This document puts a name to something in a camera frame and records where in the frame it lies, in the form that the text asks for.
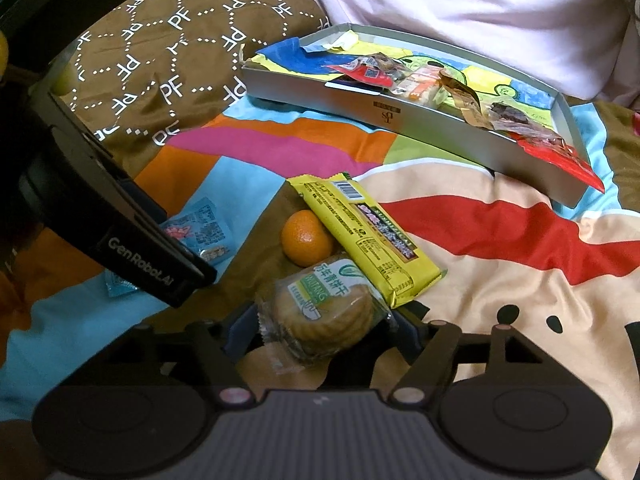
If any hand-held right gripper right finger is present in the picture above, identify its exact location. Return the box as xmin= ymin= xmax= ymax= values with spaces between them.
xmin=389 ymin=310 xmax=544 ymax=406

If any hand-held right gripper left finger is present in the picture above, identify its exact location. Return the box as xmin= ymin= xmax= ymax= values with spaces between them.
xmin=117 ymin=302 xmax=262 ymax=406

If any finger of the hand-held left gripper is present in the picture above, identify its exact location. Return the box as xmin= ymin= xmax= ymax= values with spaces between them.
xmin=117 ymin=177 xmax=219 ymax=289

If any blue snack packet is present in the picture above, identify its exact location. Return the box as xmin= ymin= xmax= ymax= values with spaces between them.
xmin=162 ymin=197 xmax=236 ymax=263
xmin=104 ymin=272 xmax=141 ymax=301

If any round biscuit packet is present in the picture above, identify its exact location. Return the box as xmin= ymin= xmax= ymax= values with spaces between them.
xmin=255 ymin=257 xmax=396 ymax=371

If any grey cardboard tray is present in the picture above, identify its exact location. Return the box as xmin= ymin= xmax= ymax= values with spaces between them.
xmin=240 ymin=22 xmax=592 ymax=208

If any orange tangerine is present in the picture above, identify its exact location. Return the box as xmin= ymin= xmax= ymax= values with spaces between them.
xmin=281 ymin=210 xmax=335 ymax=267

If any yellow snack packet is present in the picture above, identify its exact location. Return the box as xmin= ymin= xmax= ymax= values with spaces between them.
xmin=287 ymin=172 xmax=446 ymax=308

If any colourful striped blanket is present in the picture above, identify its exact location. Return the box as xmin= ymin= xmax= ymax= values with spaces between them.
xmin=0 ymin=95 xmax=640 ymax=480

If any brown patterned pillow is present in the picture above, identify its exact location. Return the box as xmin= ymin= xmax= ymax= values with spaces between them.
xmin=50 ymin=0 xmax=331 ymax=171

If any large red snack packet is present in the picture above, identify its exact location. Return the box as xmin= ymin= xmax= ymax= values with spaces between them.
xmin=515 ymin=127 xmax=606 ymax=193

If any gold brown snack packet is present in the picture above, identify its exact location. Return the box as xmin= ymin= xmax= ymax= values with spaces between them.
xmin=439 ymin=67 xmax=488 ymax=126

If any dark brown snack packet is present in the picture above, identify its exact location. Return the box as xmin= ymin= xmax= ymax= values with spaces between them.
xmin=487 ymin=100 xmax=538 ymax=136

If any orange snack packet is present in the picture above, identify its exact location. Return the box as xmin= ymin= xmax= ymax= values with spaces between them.
xmin=395 ymin=65 xmax=443 ymax=108

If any small red snack packet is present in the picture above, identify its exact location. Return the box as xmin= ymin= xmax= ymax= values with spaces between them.
xmin=327 ymin=55 xmax=396 ymax=93

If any pink bed sheet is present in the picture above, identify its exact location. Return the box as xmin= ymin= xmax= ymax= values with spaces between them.
xmin=225 ymin=0 xmax=640 ymax=106

